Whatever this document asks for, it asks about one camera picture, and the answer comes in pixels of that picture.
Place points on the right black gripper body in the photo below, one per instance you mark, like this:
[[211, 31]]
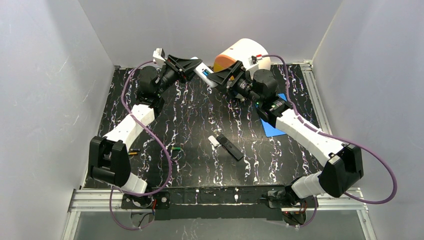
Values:
[[234, 77]]

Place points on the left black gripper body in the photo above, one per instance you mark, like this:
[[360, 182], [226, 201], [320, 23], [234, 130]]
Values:
[[172, 66]]

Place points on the white remote control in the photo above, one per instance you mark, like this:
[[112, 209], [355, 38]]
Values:
[[202, 71]]

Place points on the white battery cover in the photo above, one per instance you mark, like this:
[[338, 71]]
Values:
[[213, 141]]

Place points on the blue battery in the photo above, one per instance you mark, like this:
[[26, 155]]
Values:
[[206, 72]]

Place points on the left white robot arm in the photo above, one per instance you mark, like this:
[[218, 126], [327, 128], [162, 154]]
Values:
[[108, 159]]

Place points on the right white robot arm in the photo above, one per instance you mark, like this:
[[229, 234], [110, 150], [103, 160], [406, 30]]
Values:
[[342, 163]]

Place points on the black remote control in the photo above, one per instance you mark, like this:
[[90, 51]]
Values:
[[230, 147]]

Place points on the round white drawer cabinet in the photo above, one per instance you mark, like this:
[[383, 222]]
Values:
[[243, 50]]

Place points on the blue rectangular pad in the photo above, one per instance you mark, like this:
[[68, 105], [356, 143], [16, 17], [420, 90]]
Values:
[[273, 129]]

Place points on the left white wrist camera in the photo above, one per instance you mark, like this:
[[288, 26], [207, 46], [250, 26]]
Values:
[[159, 56]]

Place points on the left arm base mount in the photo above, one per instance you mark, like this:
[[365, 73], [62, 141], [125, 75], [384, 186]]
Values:
[[147, 209]]

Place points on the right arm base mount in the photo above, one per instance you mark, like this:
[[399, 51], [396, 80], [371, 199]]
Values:
[[303, 210]]

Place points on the aluminium frame rail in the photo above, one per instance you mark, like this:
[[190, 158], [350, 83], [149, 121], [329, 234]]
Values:
[[88, 217]]

